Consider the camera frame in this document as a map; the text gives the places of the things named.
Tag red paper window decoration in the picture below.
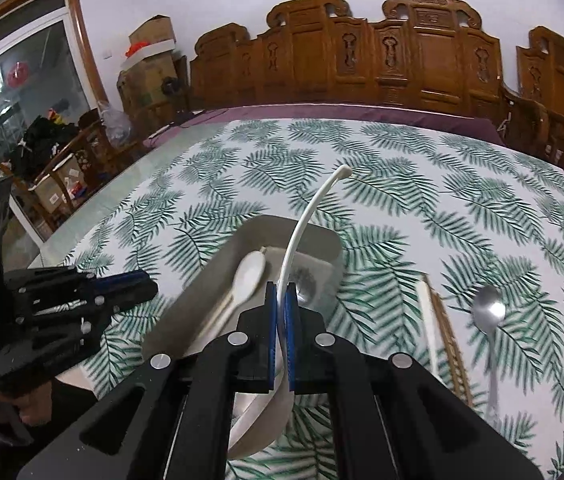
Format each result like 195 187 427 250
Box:
6 60 31 86

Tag white ceramic spoon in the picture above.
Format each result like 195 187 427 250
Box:
229 164 353 459

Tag brown patterned chopstick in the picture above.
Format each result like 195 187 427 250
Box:
422 274 474 407

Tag small black fan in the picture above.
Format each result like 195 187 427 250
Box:
162 76 185 111

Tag pile of black clothes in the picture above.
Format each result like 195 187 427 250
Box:
22 115 85 161

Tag person's left hand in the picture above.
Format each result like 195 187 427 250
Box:
0 379 55 431

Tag white plastic spoon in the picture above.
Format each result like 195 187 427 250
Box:
194 251 267 356

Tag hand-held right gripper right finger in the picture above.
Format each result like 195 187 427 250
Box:
285 281 546 480

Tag rectangular metal tray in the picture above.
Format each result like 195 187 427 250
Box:
142 215 345 361

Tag purple sofa cushion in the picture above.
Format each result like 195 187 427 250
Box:
143 104 505 150

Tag open cardboard box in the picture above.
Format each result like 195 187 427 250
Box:
34 157 87 211

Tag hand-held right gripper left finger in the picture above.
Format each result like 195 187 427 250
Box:
16 281 281 480

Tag wood framed glass door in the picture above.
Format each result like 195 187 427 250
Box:
0 0 107 241

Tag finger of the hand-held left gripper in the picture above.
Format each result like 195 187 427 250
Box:
12 281 159 377
4 266 151 307

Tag metal spoon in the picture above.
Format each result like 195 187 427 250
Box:
471 284 507 426

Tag carved wooden sofa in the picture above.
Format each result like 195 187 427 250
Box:
189 0 549 161

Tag large stacked cardboard boxes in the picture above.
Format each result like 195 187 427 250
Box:
116 42 187 126

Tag leaf print tablecloth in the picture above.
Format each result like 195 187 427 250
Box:
64 119 564 480

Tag carved wooden armchair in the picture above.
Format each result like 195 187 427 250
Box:
516 25 564 171

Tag small brown cardboard box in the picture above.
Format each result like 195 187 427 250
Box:
129 16 175 53

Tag clear plastic bag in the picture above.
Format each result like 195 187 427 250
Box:
96 102 135 147

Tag wooden round back chair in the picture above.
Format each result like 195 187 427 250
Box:
0 120 132 231

